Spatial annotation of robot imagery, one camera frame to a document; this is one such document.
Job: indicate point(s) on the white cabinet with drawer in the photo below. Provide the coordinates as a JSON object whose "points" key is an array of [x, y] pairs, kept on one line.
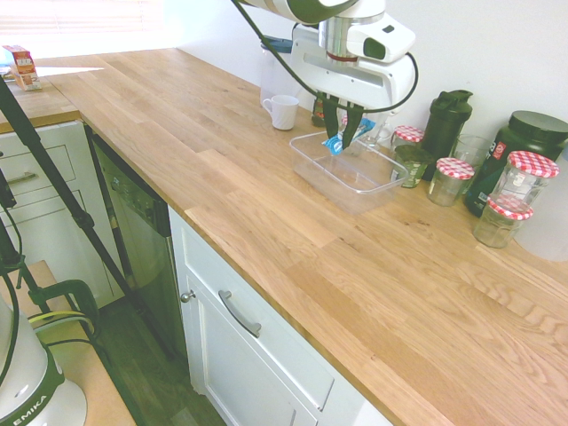
{"points": [[248, 355]]}

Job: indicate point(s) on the blue protein bar wrapper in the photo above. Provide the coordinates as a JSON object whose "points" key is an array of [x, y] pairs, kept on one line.
{"points": [[361, 126]]}

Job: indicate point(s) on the tall clear drinking glass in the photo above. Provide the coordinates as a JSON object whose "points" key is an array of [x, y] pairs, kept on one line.
{"points": [[379, 133]]}

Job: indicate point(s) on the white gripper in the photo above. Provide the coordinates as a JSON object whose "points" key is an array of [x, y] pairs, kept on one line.
{"points": [[359, 82]]}

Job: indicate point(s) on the white corner cabinet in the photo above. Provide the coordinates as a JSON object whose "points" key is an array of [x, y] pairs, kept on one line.
{"points": [[53, 213]]}

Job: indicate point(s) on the white window blinds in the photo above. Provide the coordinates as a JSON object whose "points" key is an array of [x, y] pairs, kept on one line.
{"points": [[80, 15]]}

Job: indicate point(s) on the short clear drinking glass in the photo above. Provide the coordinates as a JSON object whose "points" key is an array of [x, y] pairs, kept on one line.
{"points": [[472, 151]]}

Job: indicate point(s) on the wooden robot stand board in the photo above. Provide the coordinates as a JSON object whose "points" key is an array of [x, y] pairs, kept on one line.
{"points": [[95, 381]]}

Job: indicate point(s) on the dark green shaker bottle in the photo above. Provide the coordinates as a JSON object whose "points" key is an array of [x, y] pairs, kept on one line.
{"points": [[446, 128]]}

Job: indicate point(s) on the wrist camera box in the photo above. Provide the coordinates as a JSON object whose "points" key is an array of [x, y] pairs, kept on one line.
{"points": [[381, 40]]}

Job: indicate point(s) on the white mug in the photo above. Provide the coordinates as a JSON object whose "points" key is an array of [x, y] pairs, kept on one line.
{"points": [[284, 113]]}

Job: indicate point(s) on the dark Vega protein tub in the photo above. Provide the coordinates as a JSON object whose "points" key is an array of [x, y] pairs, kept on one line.
{"points": [[528, 133]]}

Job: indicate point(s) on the clear pitcher dark blue lid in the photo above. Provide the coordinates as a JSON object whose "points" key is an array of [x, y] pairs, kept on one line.
{"points": [[273, 75]]}

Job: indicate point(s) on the green clamp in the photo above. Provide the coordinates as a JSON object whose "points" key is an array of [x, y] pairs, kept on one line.
{"points": [[80, 295]]}

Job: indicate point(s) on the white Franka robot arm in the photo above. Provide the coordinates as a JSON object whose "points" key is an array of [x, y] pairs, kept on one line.
{"points": [[26, 377]]}

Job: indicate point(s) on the spice jar dark green lid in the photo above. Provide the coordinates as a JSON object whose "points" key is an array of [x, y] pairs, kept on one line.
{"points": [[318, 113]]}

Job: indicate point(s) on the round silver cabinet knob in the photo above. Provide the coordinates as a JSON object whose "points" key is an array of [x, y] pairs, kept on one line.
{"points": [[187, 296]]}

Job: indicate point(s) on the black camera tripod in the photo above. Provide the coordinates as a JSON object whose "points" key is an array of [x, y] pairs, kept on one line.
{"points": [[57, 186]]}

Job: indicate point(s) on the stainless dishwasher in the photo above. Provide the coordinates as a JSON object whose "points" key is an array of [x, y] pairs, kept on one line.
{"points": [[142, 231]]}

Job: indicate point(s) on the small green lidded tub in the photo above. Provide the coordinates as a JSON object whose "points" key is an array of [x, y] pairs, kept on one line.
{"points": [[412, 166]]}

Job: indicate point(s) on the orange cardboard box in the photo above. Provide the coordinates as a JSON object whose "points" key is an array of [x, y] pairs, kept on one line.
{"points": [[24, 68]]}

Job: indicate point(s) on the glass jar red checkered lid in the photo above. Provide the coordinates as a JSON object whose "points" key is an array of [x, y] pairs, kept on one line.
{"points": [[344, 120], [499, 224], [528, 173], [408, 135], [450, 182]]}

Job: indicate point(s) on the clear rectangular plastic container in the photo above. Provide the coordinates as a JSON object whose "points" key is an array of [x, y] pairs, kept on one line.
{"points": [[355, 177]]}

